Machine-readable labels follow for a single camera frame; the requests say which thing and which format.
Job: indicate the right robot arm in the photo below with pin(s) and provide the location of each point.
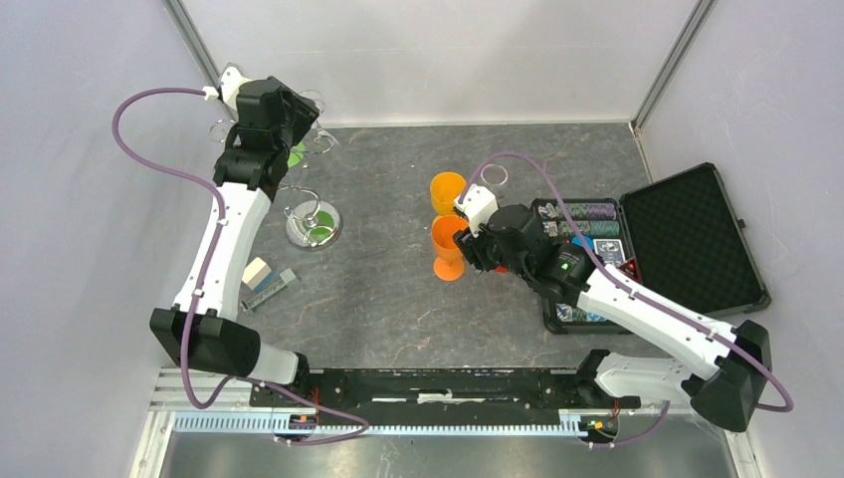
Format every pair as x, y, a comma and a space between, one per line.
719, 370

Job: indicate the orange wine glass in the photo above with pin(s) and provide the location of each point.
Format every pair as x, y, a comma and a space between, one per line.
448, 265

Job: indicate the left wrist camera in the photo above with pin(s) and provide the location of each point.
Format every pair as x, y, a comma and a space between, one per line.
230, 82

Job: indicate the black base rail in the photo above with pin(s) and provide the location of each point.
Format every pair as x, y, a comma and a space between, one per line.
472, 397

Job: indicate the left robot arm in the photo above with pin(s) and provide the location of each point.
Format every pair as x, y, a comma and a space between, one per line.
199, 330

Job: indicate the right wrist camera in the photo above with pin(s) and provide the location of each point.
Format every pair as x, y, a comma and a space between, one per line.
477, 207

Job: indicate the chrome wine glass rack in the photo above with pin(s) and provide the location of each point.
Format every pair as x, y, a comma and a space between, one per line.
311, 224

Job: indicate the blue round dealer chip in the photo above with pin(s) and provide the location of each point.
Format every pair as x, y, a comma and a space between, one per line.
585, 242

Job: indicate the yellow wine glass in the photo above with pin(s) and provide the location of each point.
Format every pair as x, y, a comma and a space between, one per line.
444, 188

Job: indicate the green wine glass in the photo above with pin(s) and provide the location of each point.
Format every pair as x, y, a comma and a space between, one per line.
297, 156

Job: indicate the blue playing card deck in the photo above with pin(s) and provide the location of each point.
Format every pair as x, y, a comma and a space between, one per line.
611, 251

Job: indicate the beige and blue toy brick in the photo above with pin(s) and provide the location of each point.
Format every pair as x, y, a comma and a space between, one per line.
258, 275

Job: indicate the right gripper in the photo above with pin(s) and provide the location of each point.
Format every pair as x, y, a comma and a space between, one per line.
472, 249

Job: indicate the grey toy girder piece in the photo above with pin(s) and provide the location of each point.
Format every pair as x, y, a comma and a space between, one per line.
273, 285

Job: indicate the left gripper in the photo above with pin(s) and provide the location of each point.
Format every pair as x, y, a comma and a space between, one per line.
303, 110

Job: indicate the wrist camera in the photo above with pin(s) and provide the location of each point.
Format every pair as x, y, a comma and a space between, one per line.
230, 82
477, 207

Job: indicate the clear wine glass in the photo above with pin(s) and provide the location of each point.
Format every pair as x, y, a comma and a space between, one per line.
322, 141
495, 177

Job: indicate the black poker chip case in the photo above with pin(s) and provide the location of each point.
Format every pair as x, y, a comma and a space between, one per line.
682, 238

